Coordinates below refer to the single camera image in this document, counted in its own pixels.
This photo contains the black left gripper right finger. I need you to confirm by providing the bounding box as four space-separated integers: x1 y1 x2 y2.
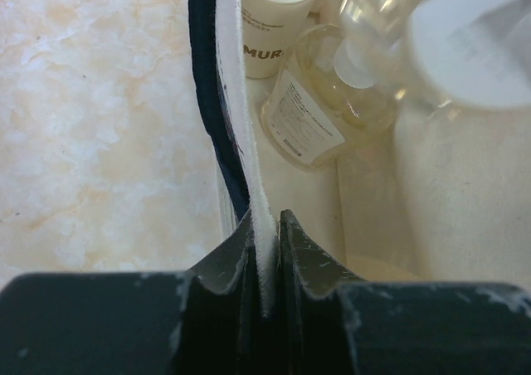
280 210 530 374

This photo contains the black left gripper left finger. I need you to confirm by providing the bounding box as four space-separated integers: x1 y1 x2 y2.
1 217 260 374

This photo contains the cream canvas tote bag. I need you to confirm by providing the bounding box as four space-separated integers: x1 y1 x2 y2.
188 0 530 314

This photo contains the clear bottle amber liquid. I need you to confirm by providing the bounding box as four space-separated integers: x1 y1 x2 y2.
261 24 397 170

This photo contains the silver bottle white cap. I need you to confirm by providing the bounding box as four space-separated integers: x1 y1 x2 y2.
339 0 530 111

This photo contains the cream lotion bottle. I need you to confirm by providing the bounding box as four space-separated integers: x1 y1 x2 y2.
241 0 314 79

